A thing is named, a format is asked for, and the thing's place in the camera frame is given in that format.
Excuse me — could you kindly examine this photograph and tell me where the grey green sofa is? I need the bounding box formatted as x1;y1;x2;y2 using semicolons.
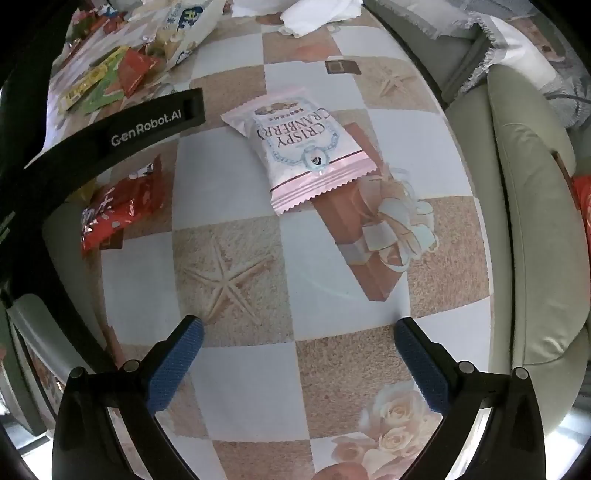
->
369;0;591;439

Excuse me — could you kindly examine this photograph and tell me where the pile of assorted snack packets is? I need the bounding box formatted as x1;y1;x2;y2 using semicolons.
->
46;0;227;116

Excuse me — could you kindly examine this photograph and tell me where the checkered printed tablecloth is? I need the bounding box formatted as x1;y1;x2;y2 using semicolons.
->
44;0;492;480

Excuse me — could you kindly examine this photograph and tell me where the red snack packet white print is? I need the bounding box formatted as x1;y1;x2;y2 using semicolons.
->
81;154;166;257

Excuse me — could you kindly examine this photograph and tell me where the white crumpled cloth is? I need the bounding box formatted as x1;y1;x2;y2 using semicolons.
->
231;0;363;38

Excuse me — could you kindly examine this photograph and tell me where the white fringed blanket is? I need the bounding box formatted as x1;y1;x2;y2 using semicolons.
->
431;11;591;130

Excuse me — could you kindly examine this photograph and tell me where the small yellow snack packet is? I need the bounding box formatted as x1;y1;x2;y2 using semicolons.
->
68;178;99;204

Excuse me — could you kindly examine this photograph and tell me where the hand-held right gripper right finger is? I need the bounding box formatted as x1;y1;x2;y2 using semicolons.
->
394;316;557;480

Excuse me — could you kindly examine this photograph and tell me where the pink white snack packet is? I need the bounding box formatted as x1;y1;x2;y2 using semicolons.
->
221;86;377;216

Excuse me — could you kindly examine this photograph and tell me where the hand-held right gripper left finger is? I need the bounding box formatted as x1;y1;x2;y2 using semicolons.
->
52;315;205;480

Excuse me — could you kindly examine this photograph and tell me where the orange red plastic bag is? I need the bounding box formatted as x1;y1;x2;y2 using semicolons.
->
551;152;591;241

